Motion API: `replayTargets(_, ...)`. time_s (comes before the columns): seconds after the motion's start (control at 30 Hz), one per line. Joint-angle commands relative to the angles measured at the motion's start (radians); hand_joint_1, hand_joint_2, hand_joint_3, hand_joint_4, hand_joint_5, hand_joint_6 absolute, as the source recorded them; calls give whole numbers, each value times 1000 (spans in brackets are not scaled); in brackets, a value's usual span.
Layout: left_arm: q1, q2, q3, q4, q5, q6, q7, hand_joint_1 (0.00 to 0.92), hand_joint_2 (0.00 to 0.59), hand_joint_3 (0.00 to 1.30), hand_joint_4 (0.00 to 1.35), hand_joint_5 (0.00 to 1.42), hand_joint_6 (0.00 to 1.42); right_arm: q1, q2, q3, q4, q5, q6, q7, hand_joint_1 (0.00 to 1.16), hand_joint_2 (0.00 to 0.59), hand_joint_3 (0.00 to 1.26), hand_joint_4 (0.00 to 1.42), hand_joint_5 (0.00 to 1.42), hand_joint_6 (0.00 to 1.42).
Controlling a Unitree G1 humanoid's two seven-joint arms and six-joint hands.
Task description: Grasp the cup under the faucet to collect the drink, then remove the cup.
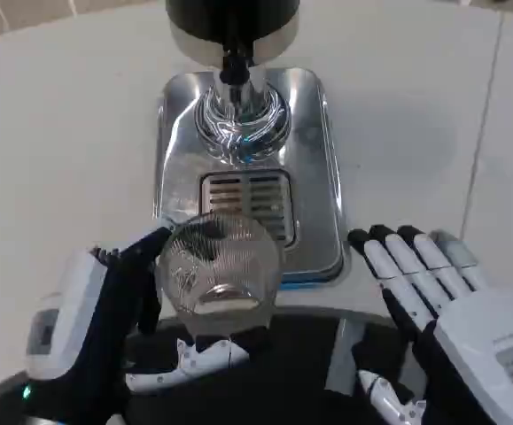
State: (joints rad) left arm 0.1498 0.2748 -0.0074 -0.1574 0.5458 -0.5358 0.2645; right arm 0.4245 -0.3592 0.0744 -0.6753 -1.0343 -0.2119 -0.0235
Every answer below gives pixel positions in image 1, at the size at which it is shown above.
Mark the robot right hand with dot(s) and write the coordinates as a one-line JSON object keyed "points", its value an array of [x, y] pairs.
{"points": [[468, 350]]}

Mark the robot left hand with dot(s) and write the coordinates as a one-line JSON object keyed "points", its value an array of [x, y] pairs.
{"points": [[87, 319]]}

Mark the clear ribbed glass cup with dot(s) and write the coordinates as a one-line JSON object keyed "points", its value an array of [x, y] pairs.
{"points": [[220, 274]]}

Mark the steel drain grid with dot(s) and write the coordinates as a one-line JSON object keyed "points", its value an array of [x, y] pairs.
{"points": [[265, 195]]}

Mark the steel drip tray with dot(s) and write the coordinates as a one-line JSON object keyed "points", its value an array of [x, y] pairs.
{"points": [[313, 177]]}

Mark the black dispenser tap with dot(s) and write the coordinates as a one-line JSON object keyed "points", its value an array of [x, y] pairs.
{"points": [[234, 66]]}

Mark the steel and black drink dispenser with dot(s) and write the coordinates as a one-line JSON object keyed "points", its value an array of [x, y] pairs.
{"points": [[234, 26]]}

